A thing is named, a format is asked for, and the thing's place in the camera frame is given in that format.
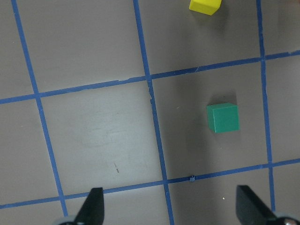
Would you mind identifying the yellow wooden block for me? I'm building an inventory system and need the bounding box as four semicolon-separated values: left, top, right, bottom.
189;0;222;15

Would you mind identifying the green wooden block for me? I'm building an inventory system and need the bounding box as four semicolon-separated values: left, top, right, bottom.
206;103;240;133

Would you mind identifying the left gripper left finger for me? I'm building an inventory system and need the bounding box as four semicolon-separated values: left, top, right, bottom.
74;187;105;225

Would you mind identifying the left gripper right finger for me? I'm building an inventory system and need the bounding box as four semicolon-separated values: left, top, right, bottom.
235;185;277;225

